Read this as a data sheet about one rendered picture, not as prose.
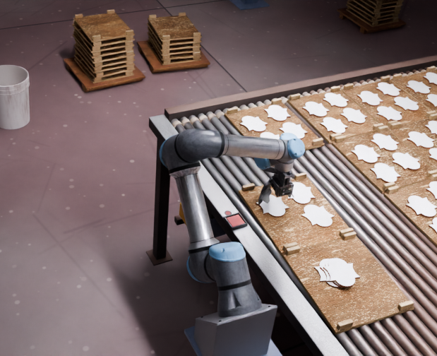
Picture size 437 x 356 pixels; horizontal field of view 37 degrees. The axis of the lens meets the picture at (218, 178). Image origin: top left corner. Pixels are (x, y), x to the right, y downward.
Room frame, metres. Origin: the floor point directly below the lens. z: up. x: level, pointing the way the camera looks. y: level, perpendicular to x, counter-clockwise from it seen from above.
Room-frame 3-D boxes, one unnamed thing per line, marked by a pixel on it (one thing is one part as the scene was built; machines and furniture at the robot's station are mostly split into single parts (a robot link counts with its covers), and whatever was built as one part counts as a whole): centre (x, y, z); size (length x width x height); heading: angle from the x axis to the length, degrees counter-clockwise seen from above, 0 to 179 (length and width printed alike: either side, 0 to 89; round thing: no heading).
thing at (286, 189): (2.12, -0.26, 1.11); 0.09 x 0.08 x 0.12; 28
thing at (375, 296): (1.76, -0.54, 0.93); 0.41 x 0.35 x 0.02; 28
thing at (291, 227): (2.13, -0.35, 0.93); 0.41 x 0.35 x 0.02; 28
